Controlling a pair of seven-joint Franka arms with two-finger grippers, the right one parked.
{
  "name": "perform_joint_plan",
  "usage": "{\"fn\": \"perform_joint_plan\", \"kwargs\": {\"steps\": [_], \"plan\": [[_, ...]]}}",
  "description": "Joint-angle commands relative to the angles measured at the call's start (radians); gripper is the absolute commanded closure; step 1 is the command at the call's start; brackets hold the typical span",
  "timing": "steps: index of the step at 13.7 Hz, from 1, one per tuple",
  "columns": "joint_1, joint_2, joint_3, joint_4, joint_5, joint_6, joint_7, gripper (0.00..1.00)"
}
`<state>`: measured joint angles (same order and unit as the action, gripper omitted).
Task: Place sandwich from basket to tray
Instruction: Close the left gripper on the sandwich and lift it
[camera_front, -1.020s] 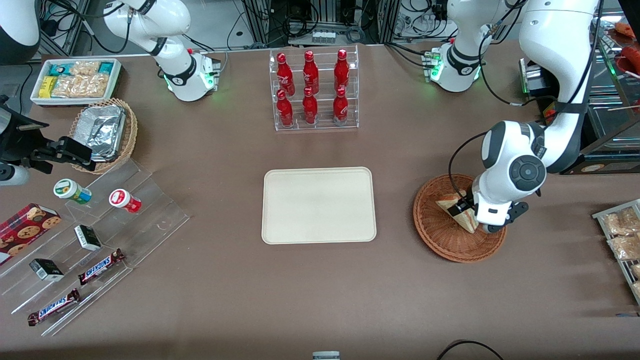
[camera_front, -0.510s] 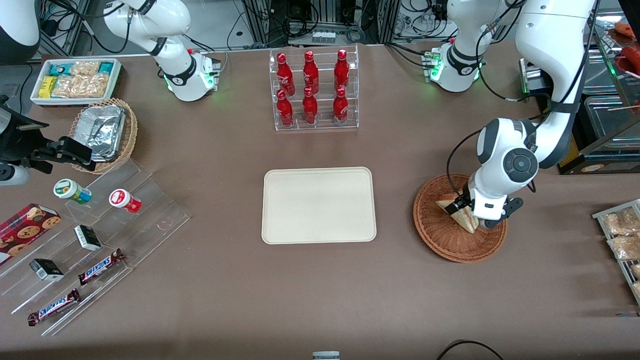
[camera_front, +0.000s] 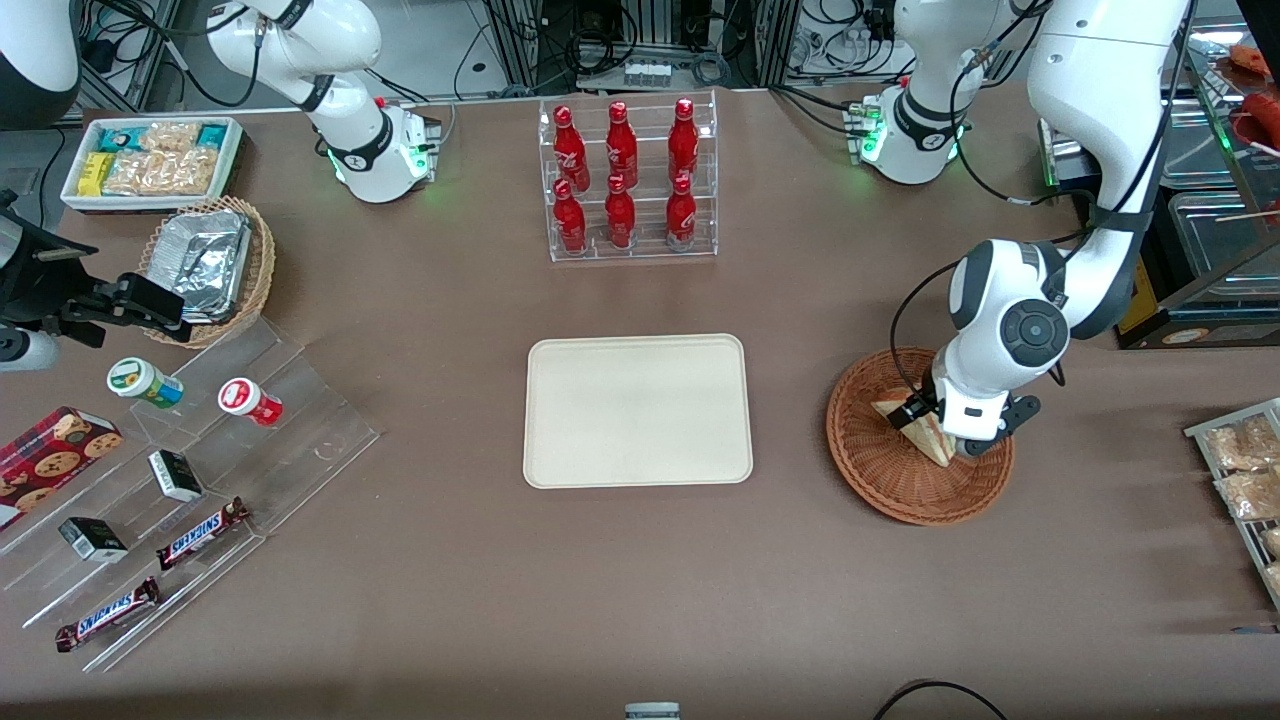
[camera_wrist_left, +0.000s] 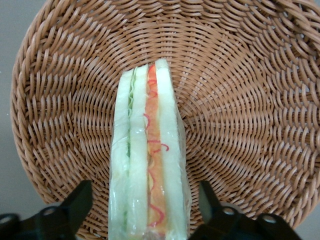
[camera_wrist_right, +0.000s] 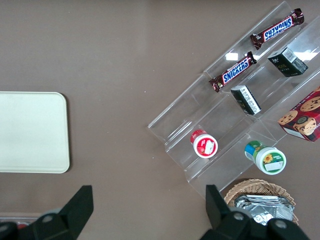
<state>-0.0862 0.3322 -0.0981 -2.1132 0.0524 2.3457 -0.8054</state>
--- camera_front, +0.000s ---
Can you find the triangle sandwich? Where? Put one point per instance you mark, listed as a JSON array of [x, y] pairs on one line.
[[930, 446]]

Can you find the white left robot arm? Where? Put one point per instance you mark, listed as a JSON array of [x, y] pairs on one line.
[[1100, 100]]

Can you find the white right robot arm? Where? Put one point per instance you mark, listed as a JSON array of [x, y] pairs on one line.
[[365, 150]]

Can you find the brown round wicker basket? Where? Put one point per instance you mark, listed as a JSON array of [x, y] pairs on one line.
[[890, 480]]

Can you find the light wicker basket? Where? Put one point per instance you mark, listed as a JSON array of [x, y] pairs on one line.
[[262, 265]]

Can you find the tray of packaged pastries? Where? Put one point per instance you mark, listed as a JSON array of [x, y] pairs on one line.
[[1196, 432]]

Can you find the cream rectangular tray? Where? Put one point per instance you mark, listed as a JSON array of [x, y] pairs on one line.
[[638, 412]]

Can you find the aluminium foil container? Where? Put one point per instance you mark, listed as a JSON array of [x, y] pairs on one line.
[[205, 262]]

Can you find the green lid snack cup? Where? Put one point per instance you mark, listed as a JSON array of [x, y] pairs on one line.
[[140, 380]]

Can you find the yellow snack packet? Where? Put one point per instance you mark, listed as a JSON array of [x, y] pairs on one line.
[[94, 174]]

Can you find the large clear cracker bag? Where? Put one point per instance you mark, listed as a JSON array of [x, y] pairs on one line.
[[160, 172]]

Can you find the red lid snack cup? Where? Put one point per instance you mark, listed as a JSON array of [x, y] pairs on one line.
[[245, 400]]

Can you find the teal snack packet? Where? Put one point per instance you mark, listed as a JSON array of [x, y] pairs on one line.
[[213, 134], [118, 137]]

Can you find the black appliance with yellow panel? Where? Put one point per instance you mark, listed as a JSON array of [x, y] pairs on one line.
[[1140, 300]]

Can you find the white rectangular snack bin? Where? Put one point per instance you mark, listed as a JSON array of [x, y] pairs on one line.
[[232, 165]]

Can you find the small clear cracker bag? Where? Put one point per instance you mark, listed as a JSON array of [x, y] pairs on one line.
[[170, 135]]

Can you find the small black box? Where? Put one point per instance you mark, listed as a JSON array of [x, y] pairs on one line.
[[92, 540], [175, 476]]

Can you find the red cookie box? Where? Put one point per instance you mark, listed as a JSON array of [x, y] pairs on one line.
[[50, 460]]

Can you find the clear acrylic stepped display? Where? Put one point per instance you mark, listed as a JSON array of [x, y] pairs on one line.
[[300, 420]]

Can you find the clear pastry bag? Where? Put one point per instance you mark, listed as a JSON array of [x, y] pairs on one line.
[[1250, 495], [1240, 445], [1273, 542]]

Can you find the snickers bar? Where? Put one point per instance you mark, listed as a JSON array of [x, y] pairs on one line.
[[200, 535], [105, 615]]

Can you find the clear acrylic bottle rack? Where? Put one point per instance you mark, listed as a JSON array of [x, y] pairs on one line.
[[700, 215]]

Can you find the red soda bottle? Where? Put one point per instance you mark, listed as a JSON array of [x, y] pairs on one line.
[[683, 145], [621, 148], [569, 222], [681, 218], [571, 150], [620, 218]]

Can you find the red sausage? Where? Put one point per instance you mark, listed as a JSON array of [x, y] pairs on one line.
[[1262, 120]]

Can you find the grey object at table edge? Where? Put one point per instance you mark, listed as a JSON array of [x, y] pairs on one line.
[[652, 712]]

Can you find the orange sausage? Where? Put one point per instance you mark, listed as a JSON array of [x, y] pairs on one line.
[[1256, 58]]

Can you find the white power strip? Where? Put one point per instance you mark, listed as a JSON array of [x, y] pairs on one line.
[[648, 73]]

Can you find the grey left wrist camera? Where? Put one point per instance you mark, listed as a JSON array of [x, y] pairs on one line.
[[975, 447]]

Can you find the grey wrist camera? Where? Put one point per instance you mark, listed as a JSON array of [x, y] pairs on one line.
[[975, 447], [25, 350]]

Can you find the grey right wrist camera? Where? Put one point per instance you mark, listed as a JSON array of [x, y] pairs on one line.
[[25, 350]]

